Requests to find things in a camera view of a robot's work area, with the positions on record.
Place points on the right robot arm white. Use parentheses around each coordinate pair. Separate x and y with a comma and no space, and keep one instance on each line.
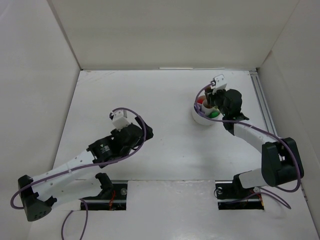
(281,165)

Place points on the green 2x2 lego brick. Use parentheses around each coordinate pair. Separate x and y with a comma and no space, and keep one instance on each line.
(214,114)

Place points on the red long lego brick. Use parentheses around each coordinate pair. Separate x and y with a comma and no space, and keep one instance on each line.
(200,100)

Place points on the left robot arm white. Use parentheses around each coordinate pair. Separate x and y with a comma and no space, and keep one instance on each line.
(81,177)

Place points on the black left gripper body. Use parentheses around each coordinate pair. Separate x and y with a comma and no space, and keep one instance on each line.
(139,130)

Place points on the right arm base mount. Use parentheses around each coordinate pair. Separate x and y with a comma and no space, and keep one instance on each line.
(231,195)

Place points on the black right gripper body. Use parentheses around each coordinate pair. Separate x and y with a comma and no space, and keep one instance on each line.
(215,97)

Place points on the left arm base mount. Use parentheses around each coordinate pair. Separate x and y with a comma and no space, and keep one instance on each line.
(115,200)

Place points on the aluminium rail right edge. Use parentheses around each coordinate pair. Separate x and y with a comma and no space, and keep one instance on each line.
(263,105)

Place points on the white round divided container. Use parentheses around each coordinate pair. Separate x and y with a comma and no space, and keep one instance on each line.
(201,117)

